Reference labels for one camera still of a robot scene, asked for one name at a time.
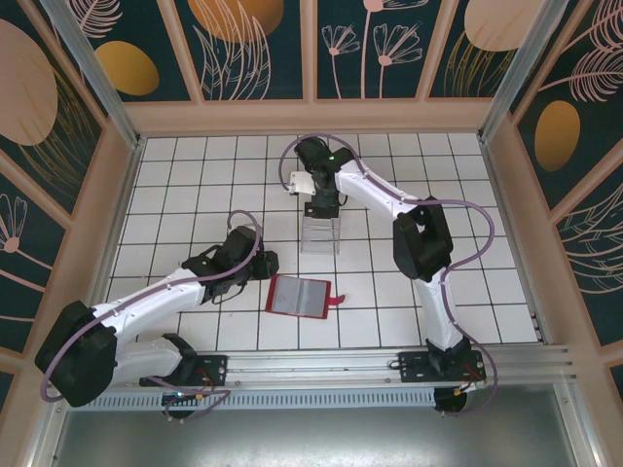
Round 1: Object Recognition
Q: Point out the red card holder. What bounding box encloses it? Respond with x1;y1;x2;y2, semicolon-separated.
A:
265;274;348;321

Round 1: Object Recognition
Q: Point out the grey metal panel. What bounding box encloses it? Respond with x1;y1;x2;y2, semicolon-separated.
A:
46;407;593;467

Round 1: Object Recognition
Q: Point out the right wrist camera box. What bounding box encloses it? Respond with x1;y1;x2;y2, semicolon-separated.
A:
286;170;317;197

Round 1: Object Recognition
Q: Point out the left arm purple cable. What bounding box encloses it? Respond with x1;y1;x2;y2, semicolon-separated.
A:
42;209;264;423

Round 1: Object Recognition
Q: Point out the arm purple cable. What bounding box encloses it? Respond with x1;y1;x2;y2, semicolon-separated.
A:
277;134;497;419
42;209;264;423

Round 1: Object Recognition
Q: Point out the aluminium mounting rail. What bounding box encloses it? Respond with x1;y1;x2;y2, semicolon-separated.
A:
46;343;578;390

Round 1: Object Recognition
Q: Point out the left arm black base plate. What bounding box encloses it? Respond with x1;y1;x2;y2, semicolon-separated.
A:
139;353;230;388

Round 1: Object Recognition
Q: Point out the slotted grey cable duct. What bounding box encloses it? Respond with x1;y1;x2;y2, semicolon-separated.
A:
66;387;438;411

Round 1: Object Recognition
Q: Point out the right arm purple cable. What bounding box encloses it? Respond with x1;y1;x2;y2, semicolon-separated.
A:
277;134;497;419

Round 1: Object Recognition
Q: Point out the black round cable port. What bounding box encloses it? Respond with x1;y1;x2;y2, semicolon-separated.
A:
434;387;469;418
162;391;197;423

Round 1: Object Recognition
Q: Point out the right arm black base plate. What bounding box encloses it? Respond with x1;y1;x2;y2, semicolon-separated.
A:
396;350;488;385

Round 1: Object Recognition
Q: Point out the aluminium frame post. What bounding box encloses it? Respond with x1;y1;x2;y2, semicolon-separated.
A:
41;0;143;150
478;0;571;143

